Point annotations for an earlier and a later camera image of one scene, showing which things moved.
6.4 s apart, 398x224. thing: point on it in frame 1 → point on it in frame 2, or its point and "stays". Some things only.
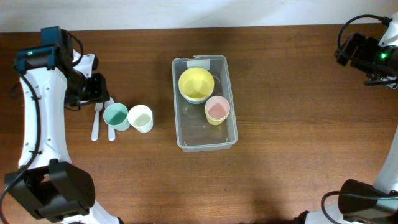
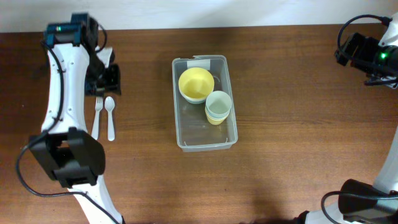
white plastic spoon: x=111 y=129 stays
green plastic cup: x=115 y=115 → x=216 y=117
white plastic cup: x=141 y=117 → x=217 y=104
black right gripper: x=367 y=46 stays
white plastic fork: x=95 y=130 stays
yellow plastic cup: x=216 y=122 stays
